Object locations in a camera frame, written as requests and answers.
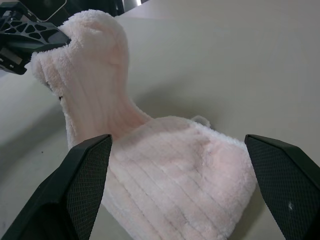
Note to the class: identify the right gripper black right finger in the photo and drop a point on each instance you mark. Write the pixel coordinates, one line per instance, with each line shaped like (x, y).
(290, 190)

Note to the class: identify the pink fluffy towel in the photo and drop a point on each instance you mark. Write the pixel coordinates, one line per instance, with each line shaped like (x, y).
(162, 187)

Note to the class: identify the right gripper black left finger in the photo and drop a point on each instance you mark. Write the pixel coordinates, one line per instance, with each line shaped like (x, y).
(65, 200)

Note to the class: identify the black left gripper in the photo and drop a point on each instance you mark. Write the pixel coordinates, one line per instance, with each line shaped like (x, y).
(11, 58)

